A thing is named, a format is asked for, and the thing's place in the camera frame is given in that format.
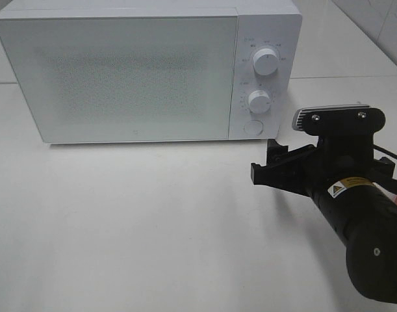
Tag round white door button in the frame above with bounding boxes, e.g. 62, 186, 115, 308
244, 120, 264, 137

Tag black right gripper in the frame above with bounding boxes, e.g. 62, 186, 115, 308
251, 109, 396, 198

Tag white microwave oven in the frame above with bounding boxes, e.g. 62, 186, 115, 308
0, 1, 303, 144

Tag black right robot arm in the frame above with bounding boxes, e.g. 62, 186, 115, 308
251, 105, 397, 304

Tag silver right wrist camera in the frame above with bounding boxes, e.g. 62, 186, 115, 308
294, 103, 372, 131

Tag white microwave knob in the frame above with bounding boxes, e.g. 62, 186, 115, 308
248, 90, 271, 114
253, 47, 279, 76

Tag white upper microwave knob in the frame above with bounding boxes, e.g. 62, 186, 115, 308
253, 47, 279, 76

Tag white lower microwave knob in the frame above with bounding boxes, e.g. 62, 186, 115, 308
248, 90, 271, 114

